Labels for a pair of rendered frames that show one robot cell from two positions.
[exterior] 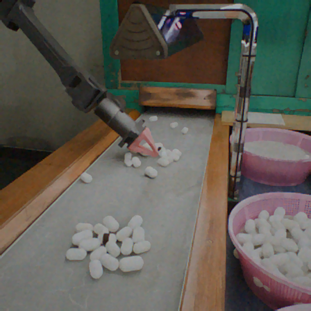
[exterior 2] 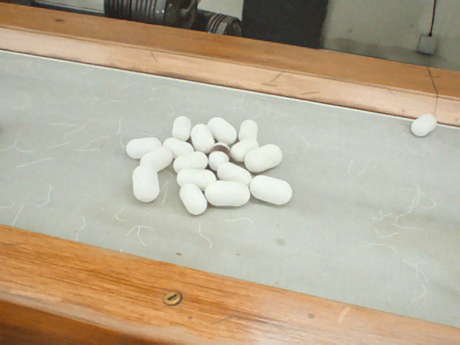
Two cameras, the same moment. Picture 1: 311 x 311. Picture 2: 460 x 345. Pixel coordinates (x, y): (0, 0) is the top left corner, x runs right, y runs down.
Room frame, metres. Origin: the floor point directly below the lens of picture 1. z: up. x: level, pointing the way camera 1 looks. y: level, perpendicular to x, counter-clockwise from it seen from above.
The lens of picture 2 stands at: (0.41, -0.25, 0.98)
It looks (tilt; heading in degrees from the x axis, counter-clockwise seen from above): 37 degrees down; 87
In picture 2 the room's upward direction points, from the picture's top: 5 degrees clockwise
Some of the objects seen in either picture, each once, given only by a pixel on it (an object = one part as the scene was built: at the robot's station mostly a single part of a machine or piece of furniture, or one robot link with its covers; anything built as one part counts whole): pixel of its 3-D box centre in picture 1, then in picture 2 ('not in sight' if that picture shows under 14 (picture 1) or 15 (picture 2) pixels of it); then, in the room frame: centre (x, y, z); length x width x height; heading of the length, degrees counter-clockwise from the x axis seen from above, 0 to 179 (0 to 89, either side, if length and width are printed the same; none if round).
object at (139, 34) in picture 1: (175, 28); not in sight; (0.73, -0.04, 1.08); 0.62 x 0.08 x 0.07; 167
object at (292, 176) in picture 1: (273, 156); not in sight; (0.84, -0.36, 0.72); 0.27 x 0.27 x 0.10
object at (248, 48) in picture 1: (206, 109); not in sight; (0.71, -0.12, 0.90); 0.20 x 0.19 x 0.45; 167
